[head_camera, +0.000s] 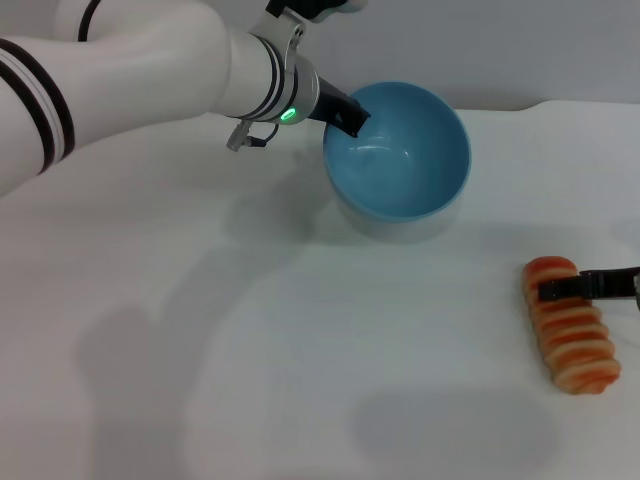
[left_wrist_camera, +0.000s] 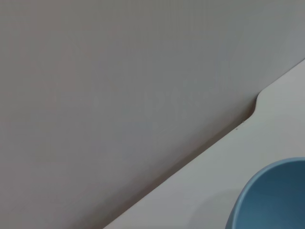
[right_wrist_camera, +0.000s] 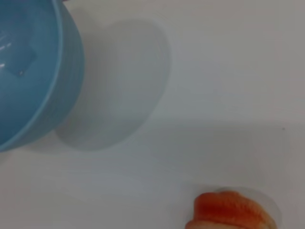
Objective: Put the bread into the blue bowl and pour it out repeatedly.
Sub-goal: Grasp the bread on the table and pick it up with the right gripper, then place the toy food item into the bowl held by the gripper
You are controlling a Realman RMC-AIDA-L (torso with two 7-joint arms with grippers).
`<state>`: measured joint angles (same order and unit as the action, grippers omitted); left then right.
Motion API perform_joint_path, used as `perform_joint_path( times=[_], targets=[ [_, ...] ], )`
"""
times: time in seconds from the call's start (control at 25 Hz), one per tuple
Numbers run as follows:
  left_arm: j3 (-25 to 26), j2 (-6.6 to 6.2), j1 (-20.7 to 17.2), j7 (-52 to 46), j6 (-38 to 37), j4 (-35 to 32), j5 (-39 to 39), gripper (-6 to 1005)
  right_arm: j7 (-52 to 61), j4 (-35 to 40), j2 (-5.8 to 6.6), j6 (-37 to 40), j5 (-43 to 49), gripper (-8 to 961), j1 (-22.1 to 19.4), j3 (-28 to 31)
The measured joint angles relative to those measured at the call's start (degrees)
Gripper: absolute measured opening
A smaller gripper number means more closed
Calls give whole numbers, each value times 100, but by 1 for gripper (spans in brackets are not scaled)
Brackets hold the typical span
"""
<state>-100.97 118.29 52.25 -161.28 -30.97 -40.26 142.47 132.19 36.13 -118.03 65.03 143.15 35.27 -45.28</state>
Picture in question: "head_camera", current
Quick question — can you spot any blue bowl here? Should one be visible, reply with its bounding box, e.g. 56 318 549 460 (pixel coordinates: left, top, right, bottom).
322 81 472 224

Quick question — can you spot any thin cable with silver plug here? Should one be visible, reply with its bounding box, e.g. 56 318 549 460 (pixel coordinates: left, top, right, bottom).
227 119 281 151

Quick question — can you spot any black silver wrist camera box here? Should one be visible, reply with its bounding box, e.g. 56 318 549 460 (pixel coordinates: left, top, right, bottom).
264 0 367 24

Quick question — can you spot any silver camera mount bracket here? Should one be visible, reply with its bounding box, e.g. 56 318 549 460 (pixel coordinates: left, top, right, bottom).
252 8 307 54

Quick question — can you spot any orange striped toy bread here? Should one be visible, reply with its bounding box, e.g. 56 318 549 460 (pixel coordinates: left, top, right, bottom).
521 256 623 396

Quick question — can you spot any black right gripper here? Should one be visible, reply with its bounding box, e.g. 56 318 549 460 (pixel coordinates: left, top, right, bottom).
537 266 640 303

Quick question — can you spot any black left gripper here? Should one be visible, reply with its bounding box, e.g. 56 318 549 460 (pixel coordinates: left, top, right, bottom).
308 78 373 139

